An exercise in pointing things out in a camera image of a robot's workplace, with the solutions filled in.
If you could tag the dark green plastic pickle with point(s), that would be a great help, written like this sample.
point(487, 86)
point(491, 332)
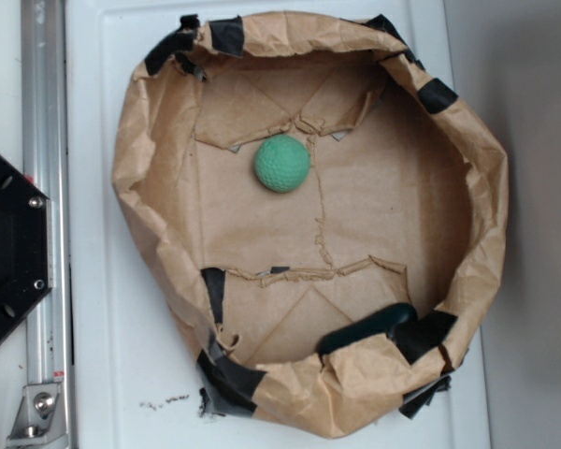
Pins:
point(378, 322)

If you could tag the brown paper bag bin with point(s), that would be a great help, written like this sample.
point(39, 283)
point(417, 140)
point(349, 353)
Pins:
point(406, 201)

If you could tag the black hexagonal robot base plate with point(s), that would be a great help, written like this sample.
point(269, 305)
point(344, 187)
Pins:
point(24, 247)

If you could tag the metal corner bracket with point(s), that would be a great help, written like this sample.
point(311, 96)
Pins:
point(40, 421)

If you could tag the green dimpled foam ball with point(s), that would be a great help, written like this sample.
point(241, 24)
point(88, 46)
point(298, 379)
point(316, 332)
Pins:
point(282, 163)

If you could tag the aluminium extrusion rail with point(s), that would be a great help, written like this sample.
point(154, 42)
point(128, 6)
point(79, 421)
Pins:
point(49, 326)

